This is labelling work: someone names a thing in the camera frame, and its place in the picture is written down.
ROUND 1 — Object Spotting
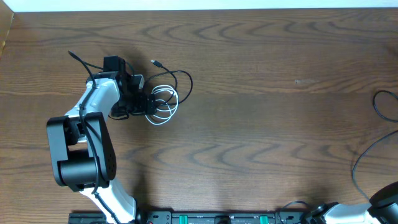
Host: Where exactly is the white USB cable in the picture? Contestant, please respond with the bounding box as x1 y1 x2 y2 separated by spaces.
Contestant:
144 85 180 126

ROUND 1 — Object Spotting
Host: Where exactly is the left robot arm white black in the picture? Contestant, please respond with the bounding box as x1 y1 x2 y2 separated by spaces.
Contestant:
46 55 156 223

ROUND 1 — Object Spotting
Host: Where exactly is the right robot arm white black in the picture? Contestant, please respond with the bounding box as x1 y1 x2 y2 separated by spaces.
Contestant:
304 182 397 224

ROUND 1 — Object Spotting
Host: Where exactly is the cardboard side panel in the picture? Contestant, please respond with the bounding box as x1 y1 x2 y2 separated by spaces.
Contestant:
0 0 14 55

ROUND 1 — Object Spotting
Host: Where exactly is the black mounting rail base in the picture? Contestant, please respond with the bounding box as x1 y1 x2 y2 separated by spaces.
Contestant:
68 201 309 224

